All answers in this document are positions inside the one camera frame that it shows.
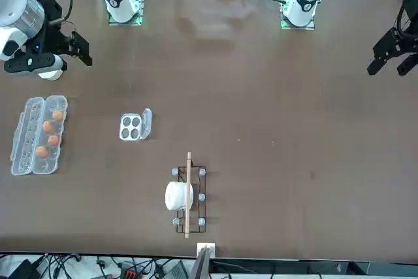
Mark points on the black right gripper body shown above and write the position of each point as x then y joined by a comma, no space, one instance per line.
52,30

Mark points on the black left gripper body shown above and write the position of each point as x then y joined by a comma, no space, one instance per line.
412,14

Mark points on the brown egg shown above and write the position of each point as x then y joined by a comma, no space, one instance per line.
48,126
58,115
42,152
54,140

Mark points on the small four-slot egg tray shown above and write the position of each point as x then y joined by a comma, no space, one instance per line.
130,127

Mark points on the transparent twelve-slot egg tray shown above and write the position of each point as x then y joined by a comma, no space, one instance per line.
26,135

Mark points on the white paper bowl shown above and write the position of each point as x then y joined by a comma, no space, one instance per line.
49,76

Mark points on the white cup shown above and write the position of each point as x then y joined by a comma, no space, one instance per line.
174,195

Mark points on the red black power strip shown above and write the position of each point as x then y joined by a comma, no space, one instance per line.
130,272

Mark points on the aluminium profile post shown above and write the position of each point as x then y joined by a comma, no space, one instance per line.
200,266

